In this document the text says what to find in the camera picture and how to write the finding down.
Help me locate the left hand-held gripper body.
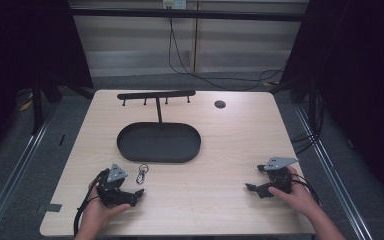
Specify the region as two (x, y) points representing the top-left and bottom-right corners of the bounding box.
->
(95, 162), (138, 208)

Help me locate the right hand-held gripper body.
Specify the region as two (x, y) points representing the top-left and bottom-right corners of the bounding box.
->
(256, 156), (300, 198)

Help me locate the silver keyring with carabiner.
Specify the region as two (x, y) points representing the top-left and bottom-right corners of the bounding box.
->
(135, 163), (150, 186)

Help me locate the black key rack with tray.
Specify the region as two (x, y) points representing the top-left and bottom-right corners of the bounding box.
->
(116, 89), (203, 165)

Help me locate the person's left hand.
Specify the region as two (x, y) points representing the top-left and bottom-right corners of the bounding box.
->
(78, 181), (133, 234)

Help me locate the person's right hand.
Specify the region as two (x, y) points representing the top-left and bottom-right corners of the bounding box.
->
(267, 165), (318, 218)

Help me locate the grey tape patch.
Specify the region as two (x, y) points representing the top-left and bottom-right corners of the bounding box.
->
(35, 202), (63, 215)

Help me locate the yellow floor tape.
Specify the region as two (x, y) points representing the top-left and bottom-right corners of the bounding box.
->
(18, 92), (34, 113)

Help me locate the black curtain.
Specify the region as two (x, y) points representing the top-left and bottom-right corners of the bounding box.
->
(0, 0), (95, 168)
(278, 0), (384, 204)

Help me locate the black horizontal bar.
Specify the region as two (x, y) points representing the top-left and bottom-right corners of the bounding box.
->
(69, 7), (310, 23)

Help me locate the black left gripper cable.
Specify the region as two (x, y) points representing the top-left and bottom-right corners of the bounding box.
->
(73, 168), (111, 238)

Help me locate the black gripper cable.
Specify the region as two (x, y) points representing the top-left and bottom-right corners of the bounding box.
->
(290, 172), (322, 206)
(73, 168), (111, 238)

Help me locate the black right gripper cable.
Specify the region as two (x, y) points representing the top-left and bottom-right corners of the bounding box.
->
(290, 172), (322, 206)

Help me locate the bundle of black floor cables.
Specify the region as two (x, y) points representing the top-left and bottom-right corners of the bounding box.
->
(290, 87), (326, 156)

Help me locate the metal floor rail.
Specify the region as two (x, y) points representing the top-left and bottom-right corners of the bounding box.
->
(0, 108), (59, 240)
(293, 105), (376, 240)

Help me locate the black wall cable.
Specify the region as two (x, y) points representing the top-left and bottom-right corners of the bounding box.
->
(167, 16), (287, 92)

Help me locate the white wall socket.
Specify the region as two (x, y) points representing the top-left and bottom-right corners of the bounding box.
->
(162, 0), (188, 11)

